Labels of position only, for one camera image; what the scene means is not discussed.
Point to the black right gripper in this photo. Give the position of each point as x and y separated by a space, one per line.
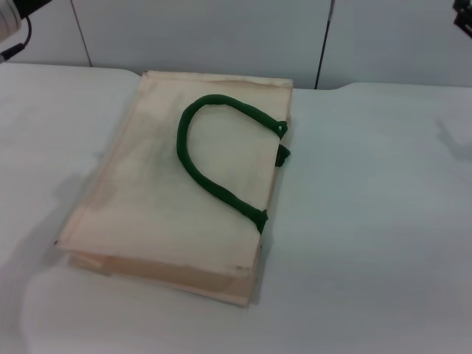
464 18

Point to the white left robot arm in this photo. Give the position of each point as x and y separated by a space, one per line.
8 16

